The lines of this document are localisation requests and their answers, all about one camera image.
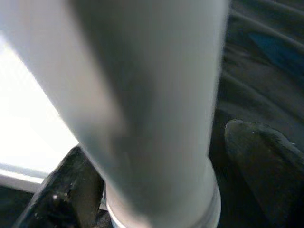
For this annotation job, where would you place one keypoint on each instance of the black plastic sheet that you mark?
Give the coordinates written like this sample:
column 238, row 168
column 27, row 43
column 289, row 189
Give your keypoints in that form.
column 261, row 71

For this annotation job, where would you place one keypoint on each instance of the white plastic table top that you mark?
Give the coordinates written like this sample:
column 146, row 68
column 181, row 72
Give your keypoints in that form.
column 23, row 114

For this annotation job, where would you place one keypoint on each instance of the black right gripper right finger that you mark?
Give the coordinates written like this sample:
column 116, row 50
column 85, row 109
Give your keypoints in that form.
column 268, row 171

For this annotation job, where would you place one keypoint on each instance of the white plastic table leg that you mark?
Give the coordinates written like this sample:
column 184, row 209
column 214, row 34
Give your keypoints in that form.
column 142, row 95

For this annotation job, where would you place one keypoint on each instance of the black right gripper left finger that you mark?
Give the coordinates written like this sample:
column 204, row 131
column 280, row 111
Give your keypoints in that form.
column 66, row 190

